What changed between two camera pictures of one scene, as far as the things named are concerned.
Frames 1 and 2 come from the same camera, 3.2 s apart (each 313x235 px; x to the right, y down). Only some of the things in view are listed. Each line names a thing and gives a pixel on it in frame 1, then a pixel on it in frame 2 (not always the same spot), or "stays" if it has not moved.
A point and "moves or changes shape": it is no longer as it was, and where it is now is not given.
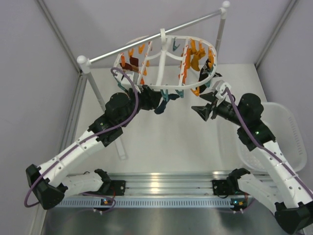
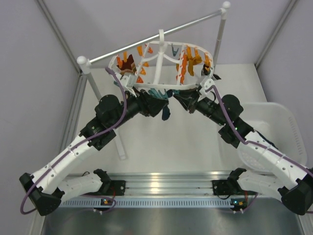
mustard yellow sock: (198, 55) → (196, 59)
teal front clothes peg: (165, 96) moves or changes shape
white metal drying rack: (84, 63) stays
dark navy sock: (162, 107) moves or changes shape
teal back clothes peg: (174, 47) → (174, 52)
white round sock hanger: (167, 63) moves or changes shape
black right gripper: (204, 111) → (189, 99)
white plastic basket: (284, 127) stays
